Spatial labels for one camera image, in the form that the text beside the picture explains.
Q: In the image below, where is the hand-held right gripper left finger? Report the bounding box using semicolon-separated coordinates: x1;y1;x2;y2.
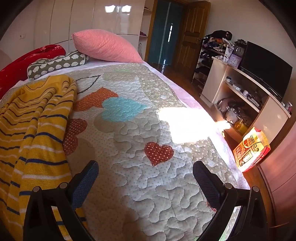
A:
23;160;100;241

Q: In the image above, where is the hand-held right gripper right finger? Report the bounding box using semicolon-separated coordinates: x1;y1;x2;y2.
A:
192;161;270;241

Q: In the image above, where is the yellow striped knit sweater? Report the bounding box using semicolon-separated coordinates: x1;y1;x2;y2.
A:
0;75;93;241

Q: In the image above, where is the pile of clothes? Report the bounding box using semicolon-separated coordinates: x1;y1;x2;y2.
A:
203;30;235;52

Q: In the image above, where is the red and yellow box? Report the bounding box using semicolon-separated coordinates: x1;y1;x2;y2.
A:
232;127;271;172

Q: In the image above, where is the patchwork quilted bedspread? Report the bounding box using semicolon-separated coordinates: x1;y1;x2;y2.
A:
0;62;245;241

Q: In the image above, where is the yellow bottle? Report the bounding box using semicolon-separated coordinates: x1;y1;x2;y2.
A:
235;119;249;135

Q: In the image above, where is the white set-top device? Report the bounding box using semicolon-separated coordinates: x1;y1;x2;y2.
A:
225;76;243;91

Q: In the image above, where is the white television cabinet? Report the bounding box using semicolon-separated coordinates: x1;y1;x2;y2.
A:
200;57;292;144

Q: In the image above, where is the shoe rack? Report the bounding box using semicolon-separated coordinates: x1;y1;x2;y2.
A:
191;38;228;90

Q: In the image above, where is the green patterned pillow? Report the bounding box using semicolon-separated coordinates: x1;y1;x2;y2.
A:
27;50;90;80

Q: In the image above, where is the purple alarm clock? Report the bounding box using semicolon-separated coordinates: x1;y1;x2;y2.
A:
228;53;242;69

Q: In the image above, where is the black flat television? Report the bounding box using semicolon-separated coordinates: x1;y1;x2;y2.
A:
240;41;293;100

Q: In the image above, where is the red blanket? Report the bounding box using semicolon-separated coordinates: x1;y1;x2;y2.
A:
0;44;66;99

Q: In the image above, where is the pink ribbed pillow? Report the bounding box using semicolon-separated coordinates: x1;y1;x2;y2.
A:
72;29;144;63

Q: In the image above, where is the dark ornate clock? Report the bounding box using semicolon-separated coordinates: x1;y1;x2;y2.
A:
234;39;247;56

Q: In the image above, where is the beige round headboard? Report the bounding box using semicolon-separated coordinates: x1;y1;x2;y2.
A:
0;50;13;71

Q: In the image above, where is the brown wooden door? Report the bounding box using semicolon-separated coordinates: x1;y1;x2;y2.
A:
174;1;211;72

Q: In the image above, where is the glossy white wardrobe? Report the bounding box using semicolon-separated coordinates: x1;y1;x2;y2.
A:
35;0;153;61

